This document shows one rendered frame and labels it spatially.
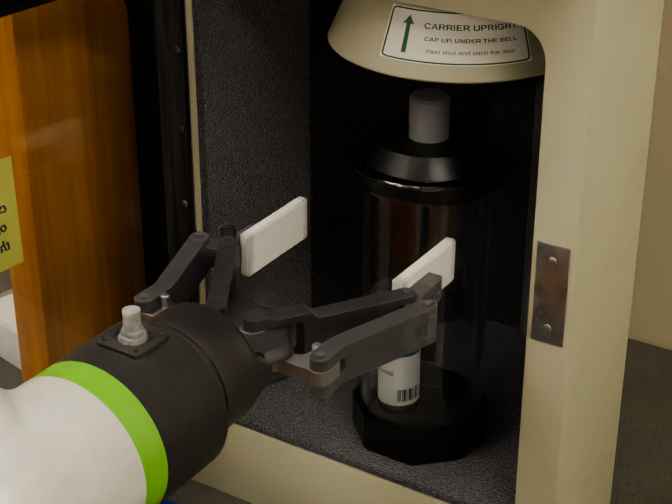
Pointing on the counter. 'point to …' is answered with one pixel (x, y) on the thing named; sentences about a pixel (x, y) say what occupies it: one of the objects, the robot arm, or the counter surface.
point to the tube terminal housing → (631, 215)
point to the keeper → (550, 293)
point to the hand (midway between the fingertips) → (359, 247)
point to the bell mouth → (434, 43)
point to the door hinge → (176, 124)
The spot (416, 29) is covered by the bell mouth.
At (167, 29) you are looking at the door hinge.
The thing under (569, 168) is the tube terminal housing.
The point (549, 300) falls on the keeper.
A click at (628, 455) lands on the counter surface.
